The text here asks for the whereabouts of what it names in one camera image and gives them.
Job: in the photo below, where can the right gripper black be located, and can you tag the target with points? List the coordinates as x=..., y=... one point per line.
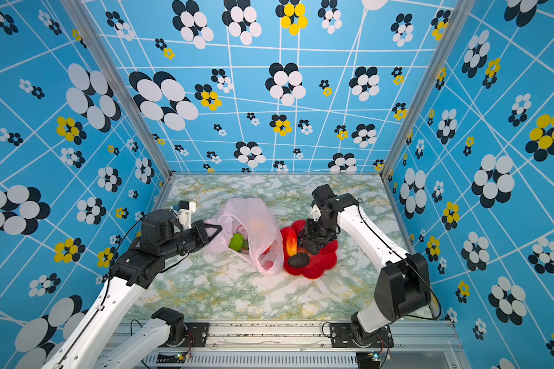
x=310, y=233

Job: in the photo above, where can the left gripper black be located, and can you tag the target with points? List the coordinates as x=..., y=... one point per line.
x=200, y=228

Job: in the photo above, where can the green lime fruit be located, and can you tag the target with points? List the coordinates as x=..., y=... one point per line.
x=237, y=243

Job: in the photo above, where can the red yellow mango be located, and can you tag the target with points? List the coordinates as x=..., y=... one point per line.
x=290, y=241

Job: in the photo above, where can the pink translucent plastic bag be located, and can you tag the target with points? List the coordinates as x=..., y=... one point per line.
x=252, y=219

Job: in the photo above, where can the dark avocado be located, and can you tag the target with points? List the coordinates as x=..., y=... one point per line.
x=298, y=261

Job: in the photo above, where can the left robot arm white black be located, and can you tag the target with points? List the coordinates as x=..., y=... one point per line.
x=166, y=233

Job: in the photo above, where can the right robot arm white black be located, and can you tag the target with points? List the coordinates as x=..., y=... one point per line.
x=403, y=278

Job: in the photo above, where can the red flower-shaped plate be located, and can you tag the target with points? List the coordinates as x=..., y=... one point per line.
x=319, y=263

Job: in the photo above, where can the right green circuit board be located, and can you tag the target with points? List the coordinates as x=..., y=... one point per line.
x=362, y=357

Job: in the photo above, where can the green circuit board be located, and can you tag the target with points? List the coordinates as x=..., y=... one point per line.
x=362, y=357
x=171, y=358

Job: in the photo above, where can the left green circuit board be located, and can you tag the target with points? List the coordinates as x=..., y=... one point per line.
x=171, y=358

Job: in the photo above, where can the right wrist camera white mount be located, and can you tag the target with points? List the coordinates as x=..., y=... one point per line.
x=315, y=212

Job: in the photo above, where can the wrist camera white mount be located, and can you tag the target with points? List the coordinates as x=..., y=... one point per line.
x=184, y=211
x=315, y=212

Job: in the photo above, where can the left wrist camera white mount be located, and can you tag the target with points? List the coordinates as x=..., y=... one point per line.
x=184, y=211

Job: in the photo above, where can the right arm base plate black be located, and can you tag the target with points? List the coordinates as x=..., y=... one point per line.
x=351, y=335

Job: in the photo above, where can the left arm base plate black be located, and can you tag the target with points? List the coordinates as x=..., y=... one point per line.
x=194, y=336

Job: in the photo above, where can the aluminium front rail frame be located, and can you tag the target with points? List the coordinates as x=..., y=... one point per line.
x=306, y=344

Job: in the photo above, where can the left aluminium corner post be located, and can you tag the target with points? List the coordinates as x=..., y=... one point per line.
x=103, y=59

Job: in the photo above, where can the aluminium corner post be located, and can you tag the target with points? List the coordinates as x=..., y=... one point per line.
x=458, y=18
x=103, y=59

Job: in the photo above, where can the right aluminium corner post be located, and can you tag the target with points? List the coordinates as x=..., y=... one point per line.
x=458, y=18

